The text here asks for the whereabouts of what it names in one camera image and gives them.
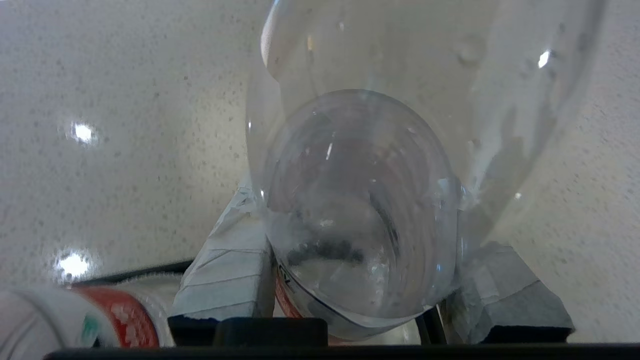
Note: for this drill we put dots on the clear water bottle red cap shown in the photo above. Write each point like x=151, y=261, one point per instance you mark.
x=360, y=200
x=115, y=315

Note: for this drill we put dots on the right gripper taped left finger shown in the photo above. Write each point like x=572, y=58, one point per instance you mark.
x=230, y=270

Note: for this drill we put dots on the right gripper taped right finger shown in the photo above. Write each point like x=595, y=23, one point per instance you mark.
x=510, y=305

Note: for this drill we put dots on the black rectangular serving tray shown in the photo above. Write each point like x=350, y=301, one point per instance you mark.
x=135, y=272

